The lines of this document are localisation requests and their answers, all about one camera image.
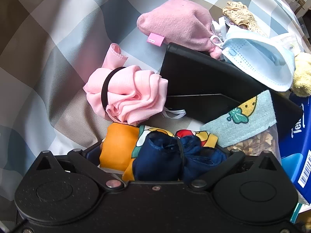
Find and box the blue face mask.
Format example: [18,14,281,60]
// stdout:
[210,17,301,92]

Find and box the blue Tempo tissue pack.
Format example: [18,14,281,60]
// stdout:
[279,94,311,203]

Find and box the beige lace cloth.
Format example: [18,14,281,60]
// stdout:
[222,2,259,32]

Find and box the pink drawstring pouch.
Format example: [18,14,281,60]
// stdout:
[136,0,221,59]

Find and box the checkered tablecloth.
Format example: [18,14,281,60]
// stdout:
[1,0,310,221]

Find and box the potpourri sachet blue cloth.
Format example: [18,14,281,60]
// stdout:
[200,90,281,161]

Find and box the pink scrunched cloth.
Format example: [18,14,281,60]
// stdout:
[83,43,168,126]

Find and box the black box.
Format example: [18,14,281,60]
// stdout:
[160,44,303,137]

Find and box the orange navy cloth bundle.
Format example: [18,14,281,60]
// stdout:
[89,123,230,183]

